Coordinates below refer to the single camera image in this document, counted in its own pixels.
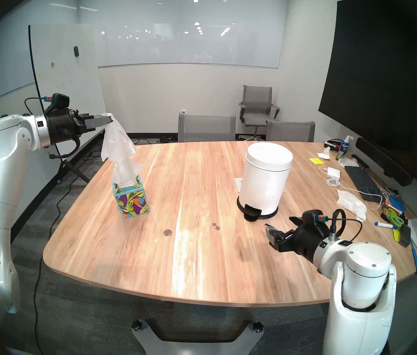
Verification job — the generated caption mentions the white pedal trash bin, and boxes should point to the white pedal trash bin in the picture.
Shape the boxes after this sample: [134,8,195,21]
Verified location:
[237,142,293,222]

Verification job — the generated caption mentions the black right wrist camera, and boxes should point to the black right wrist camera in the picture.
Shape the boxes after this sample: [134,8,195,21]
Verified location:
[302,209,329,225]

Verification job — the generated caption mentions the large crumpled white tissue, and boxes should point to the large crumpled white tissue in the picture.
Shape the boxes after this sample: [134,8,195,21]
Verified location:
[336,189,367,222]

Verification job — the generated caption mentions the mobile whiteboard on stand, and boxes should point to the mobile whiteboard on stand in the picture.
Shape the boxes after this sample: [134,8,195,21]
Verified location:
[28,23,127,185]

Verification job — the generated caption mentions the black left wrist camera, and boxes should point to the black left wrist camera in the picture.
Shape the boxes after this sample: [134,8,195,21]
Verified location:
[45,93,70,111]

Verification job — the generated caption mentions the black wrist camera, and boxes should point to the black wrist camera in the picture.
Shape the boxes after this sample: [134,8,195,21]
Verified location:
[45,93,70,111]
[302,209,329,225]

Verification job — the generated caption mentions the grey fabric back chair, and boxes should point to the grey fabric back chair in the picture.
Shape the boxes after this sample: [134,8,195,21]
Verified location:
[266,121,316,142]

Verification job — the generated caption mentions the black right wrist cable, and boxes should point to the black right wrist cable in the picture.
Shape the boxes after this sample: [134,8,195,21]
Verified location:
[329,209,363,242]

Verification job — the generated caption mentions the black video bar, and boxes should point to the black video bar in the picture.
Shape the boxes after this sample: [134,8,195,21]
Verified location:
[356,137,413,186]

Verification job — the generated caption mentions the grey office chair with armrests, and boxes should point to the grey office chair with armrests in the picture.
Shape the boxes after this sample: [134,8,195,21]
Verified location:
[238,85,280,141]

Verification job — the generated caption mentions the whiteboard cleaner spray bottle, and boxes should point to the whiteboard cleaner spray bottle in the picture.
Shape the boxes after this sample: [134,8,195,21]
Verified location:
[336,135,354,161]

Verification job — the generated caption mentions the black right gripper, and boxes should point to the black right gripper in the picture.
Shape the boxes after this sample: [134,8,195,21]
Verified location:
[265,217,329,260]

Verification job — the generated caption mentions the black floor cable bundle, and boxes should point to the black floor cable bundle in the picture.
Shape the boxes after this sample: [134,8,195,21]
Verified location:
[123,134,177,146]

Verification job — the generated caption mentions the long black floor cable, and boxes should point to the long black floor cable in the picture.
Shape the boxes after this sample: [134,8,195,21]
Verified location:
[34,147,101,355]

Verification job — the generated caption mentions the white charger cable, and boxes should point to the white charger cable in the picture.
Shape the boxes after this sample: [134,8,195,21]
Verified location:
[318,167,392,210]

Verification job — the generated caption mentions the large black wall screen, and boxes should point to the large black wall screen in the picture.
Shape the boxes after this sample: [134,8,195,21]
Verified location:
[318,0,417,173]

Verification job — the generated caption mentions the grey mesh back chair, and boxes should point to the grey mesh back chair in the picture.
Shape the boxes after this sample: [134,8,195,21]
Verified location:
[177,112,237,143]

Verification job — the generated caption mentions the white tissue in box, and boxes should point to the white tissue in box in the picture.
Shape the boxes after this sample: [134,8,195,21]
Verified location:
[112,156,144,188]

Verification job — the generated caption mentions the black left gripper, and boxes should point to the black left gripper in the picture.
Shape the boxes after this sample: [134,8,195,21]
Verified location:
[47,108,114,144]

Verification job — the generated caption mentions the black keyboard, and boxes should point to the black keyboard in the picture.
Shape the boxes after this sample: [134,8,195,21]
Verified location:
[344,166,385,202]

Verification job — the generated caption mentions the green handled scissors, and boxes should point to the green handled scissors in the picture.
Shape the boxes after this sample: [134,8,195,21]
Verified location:
[383,206,405,227]

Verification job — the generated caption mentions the wide glass wall whiteboard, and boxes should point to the wide glass wall whiteboard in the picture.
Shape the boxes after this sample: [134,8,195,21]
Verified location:
[79,0,287,69]

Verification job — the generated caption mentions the dark grey block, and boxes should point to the dark grey block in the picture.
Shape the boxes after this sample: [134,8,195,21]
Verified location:
[393,225,412,247]

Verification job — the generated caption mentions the colourful leaf print tissue box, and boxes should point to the colourful leaf print tissue box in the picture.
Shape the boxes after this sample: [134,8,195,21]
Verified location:
[113,174,150,220]

